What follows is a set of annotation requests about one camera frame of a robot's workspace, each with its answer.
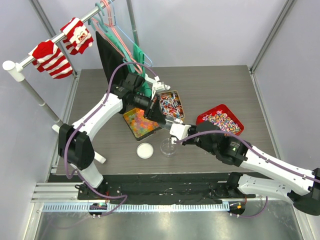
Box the metal scoop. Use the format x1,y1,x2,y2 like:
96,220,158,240
158,118,183,131

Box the blue hanger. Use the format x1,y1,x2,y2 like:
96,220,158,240
111,0,153,67

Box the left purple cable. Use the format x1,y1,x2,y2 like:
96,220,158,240
63,62,161,218

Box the white jar lid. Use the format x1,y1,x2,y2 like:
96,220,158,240
136,142,154,159

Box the red tin of swirl lollipops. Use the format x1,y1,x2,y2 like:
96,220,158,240
195,104,245,136

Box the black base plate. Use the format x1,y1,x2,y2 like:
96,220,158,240
47,171,258,206

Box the gold tin of gummy candies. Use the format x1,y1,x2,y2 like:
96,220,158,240
122,108,161,142

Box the gold tin of ball lollipops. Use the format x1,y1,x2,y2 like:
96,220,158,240
159,90,185,120

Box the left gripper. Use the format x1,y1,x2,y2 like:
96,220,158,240
133,92,167,125

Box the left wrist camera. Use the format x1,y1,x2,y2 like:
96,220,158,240
150,76,167,99

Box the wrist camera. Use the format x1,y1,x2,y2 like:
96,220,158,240
169,123,191,144
150,76,167,99

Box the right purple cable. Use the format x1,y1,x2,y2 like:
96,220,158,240
173,131,320,220

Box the teal hanger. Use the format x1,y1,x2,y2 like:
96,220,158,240
87,1,142,75

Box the black cloth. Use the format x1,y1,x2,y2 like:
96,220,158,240
95,31,129,85

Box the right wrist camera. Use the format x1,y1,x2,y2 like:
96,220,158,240
169,123,191,144

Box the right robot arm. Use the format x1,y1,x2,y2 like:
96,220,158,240
177,121,320,216

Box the clothes rack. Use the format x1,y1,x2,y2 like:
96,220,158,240
1,0,171,165

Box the pink hanger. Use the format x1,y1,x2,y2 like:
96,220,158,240
91,0,143,75

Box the slotted cable duct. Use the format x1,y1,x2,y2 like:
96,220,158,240
42,201,230,213

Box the clear plastic jar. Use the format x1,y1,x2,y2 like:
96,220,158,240
160,138,178,157

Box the purple cable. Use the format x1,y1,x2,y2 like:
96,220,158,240
173,131,320,220
63,62,161,218

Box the green cloth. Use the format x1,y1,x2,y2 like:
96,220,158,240
95,25,146,84

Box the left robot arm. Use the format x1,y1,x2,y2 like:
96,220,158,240
55,73,171,200

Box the red white striped sock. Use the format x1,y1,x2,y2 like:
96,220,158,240
28,39,74,79

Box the santa striped sock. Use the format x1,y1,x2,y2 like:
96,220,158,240
60,17,94,55

